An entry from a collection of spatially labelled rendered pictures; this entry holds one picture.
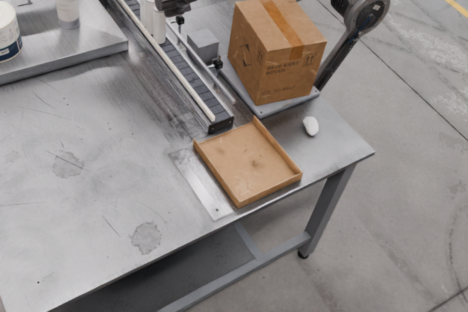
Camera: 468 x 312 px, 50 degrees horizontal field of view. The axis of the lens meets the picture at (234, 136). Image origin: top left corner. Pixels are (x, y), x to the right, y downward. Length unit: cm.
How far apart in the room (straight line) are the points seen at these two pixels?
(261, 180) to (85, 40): 92
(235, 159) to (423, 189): 156
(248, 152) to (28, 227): 76
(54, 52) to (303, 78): 96
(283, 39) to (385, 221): 136
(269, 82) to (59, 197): 83
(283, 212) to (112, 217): 127
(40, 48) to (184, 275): 108
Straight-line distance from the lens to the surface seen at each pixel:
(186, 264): 220
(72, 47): 209
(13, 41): 205
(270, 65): 179
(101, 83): 199
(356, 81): 353
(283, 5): 198
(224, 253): 224
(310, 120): 190
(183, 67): 199
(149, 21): 210
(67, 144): 180
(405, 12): 442
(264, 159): 177
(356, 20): 247
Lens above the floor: 218
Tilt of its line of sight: 48 degrees down
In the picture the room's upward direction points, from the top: 11 degrees clockwise
